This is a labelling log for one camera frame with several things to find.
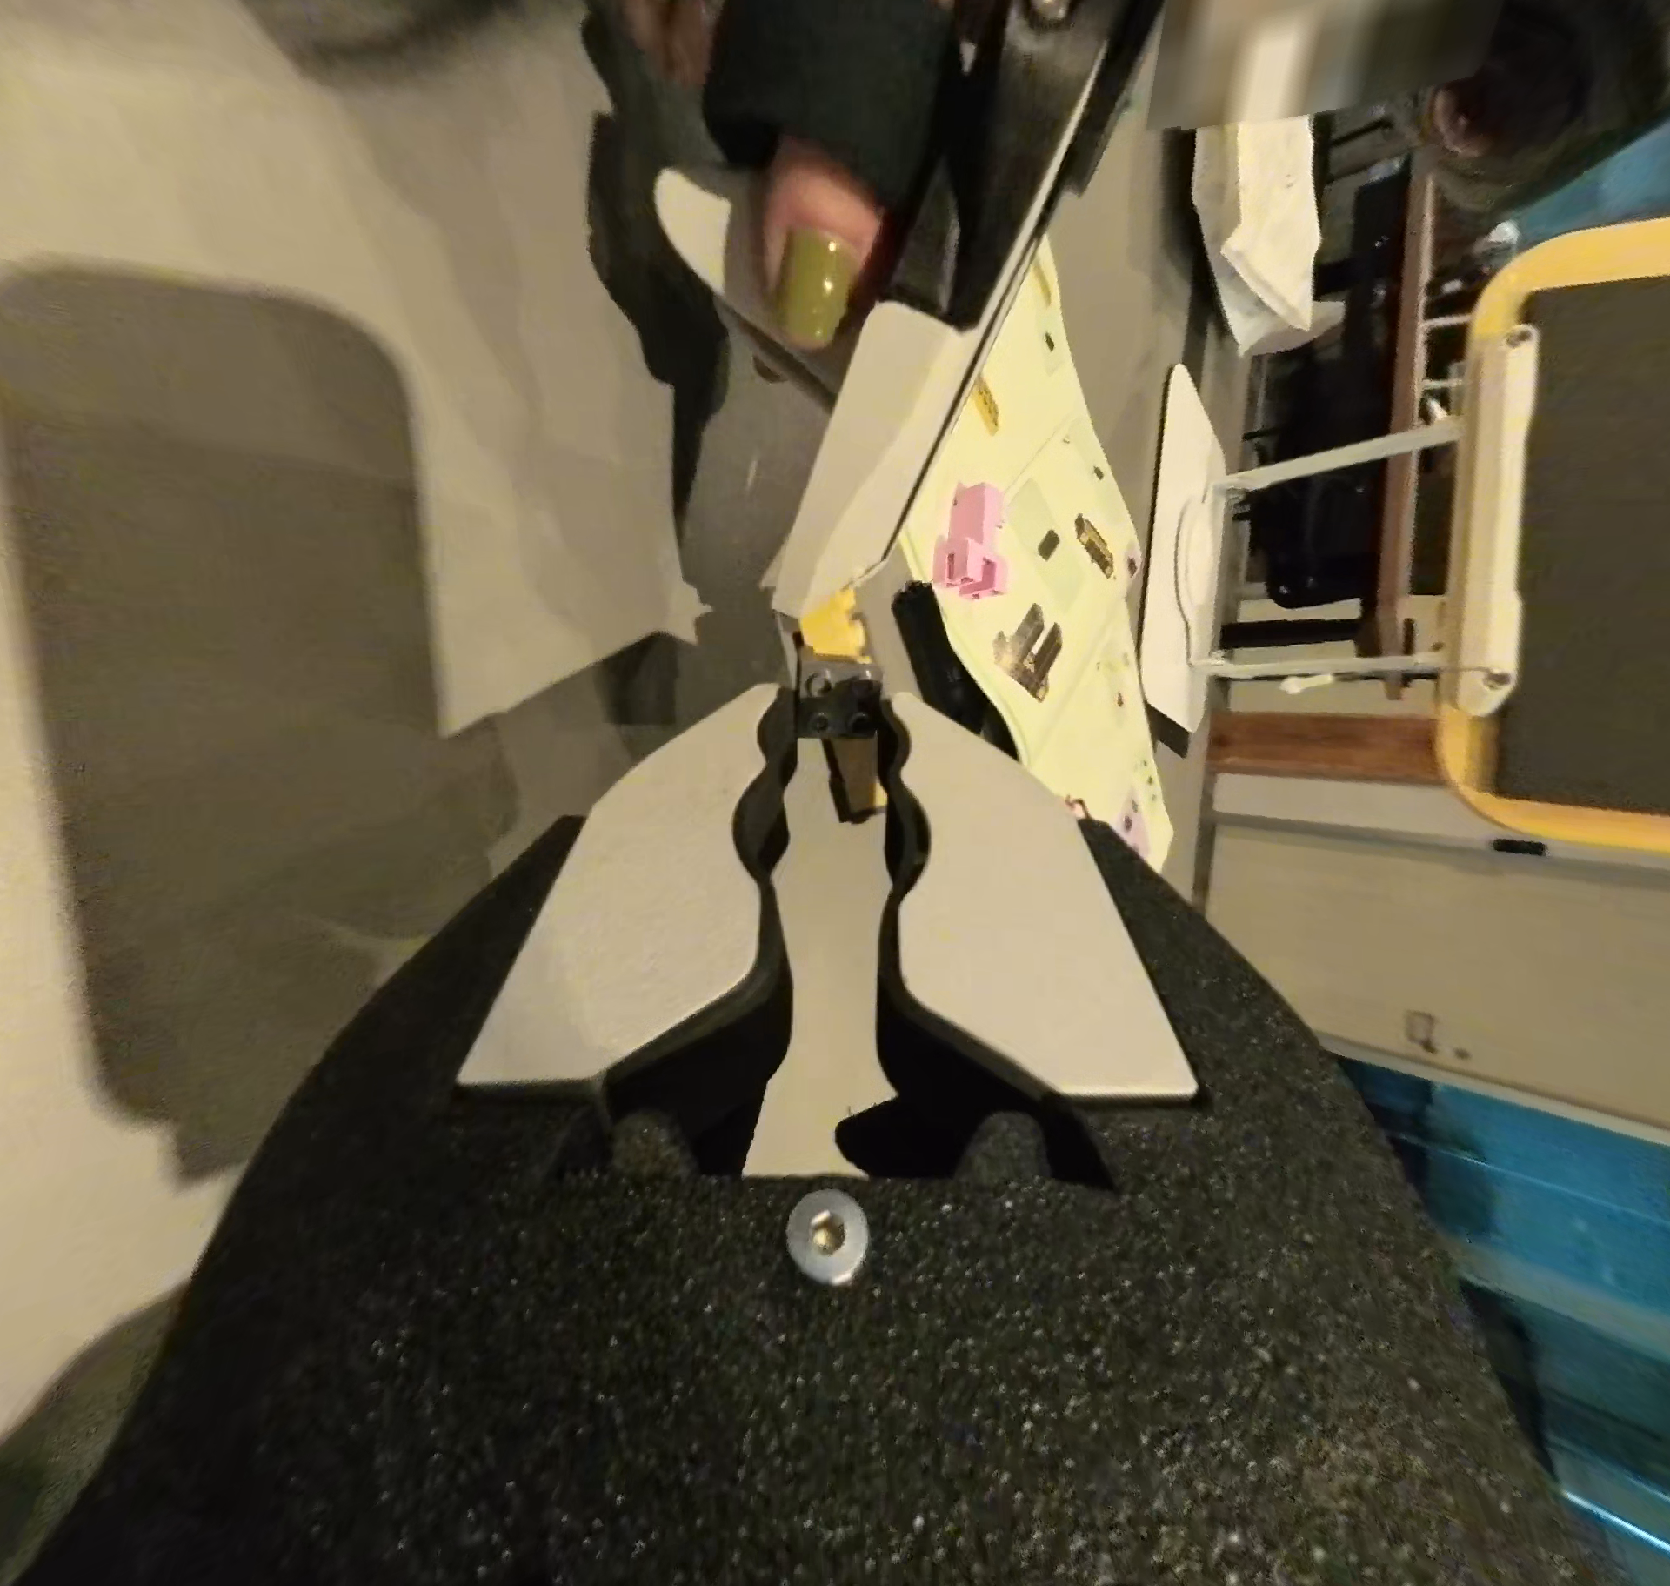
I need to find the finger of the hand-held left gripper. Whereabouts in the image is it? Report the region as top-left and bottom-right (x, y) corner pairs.
(650, 166), (855, 410)
(762, 235), (1051, 632)

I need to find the black long brick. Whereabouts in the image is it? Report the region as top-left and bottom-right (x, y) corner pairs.
(891, 578), (1019, 759)

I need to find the pink brick pig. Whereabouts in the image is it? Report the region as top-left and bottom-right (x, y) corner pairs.
(930, 481), (1017, 604)

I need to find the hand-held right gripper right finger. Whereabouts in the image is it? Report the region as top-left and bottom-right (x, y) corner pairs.
(876, 692), (1202, 1111)

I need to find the pale green instruction booklet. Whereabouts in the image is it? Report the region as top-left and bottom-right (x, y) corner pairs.
(900, 242), (1176, 863)

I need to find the yellow and black brick block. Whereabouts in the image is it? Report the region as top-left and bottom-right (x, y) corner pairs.
(795, 591), (889, 828)

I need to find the white desk lamp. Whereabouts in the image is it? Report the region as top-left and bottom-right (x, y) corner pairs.
(1137, 317), (1543, 742)

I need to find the white paper bag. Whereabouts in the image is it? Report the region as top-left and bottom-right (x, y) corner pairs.
(1192, 117), (1319, 354)

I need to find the black office chair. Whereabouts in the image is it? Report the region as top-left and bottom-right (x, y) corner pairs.
(1245, 112), (1424, 610)

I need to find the grey square plate brick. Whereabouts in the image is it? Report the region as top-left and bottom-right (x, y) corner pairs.
(795, 652), (885, 742)

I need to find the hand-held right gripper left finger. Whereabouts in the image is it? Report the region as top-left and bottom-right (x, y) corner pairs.
(456, 682), (797, 1111)

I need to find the person's left hand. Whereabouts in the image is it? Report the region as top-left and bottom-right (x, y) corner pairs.
(756, 138), (900, 352)

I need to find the yellow rimmed dark panel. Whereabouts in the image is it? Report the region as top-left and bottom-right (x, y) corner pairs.
(1433, 216), (1670, 859)

